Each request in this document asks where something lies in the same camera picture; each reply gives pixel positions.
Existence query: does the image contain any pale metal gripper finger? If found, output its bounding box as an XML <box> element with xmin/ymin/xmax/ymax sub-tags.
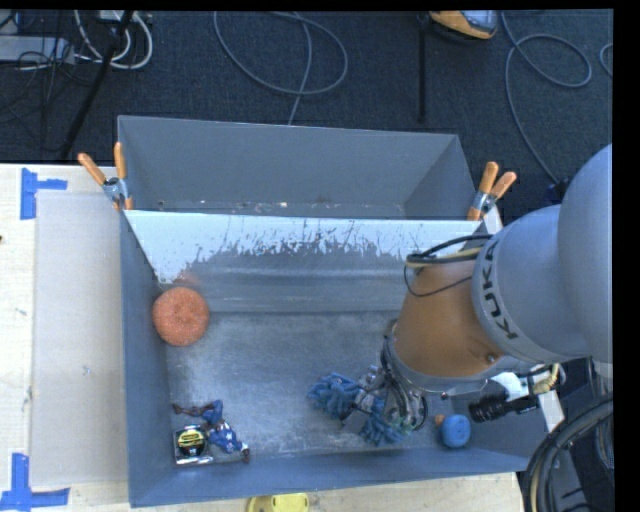
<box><xmin>356</xmin><ymin>367</ymin><xmax>386</xmax><ymax>399</ymax></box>
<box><xmin>342</xmin><ymin>399</ymin><xmax>377</xmax><ymax>436</ymax></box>

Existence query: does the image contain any blue shaggy cloth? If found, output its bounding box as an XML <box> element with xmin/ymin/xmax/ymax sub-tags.
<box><xmin>306</xmin><ymin>371</ymin><xmax>409</xmax><ymax>447</ymax></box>

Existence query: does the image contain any blue round toy, orange knob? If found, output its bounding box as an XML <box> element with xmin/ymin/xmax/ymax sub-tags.
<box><xmin>433</xmin><ymin>412</ymin><xmax>472</xmax><ymax>449</ymax></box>

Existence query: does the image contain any grey metal bin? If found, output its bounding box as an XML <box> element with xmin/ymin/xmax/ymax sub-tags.
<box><xmin>115</xmin><ymin>114</ymin><xmax>552</xmax><ymax>509</ymax></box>

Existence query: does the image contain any blue toy action figure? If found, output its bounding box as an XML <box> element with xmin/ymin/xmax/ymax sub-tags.
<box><xmin>172</xmin><ymin>398</ymin><xmax>251</xmax><ymax>464</ymax></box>

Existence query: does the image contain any chrome and yellow tape measure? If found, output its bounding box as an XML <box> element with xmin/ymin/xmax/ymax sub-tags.
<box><xmin>173</xmin><ymin>424</ymin><xmax>214</xmax><ymax>466</ymax></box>

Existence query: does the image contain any orange textured ball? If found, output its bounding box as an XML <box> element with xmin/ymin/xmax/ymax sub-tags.
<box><xmin>151</xmin><ymin>285</ymin><xmax>211</xmax><ymax>348</ymax></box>

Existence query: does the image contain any pale wood flat board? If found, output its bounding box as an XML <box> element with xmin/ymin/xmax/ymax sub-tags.
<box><xmin>28</xmin><ymin>189</ymin><xmax>127</xmax><ymax>489</ymax></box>

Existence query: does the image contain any black cylinder on white bracket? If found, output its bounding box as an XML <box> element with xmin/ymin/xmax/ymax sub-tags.
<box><xmin>468</xmin><ymin>370</ymin><xmax>544</xmax><ymax>424</ymax></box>

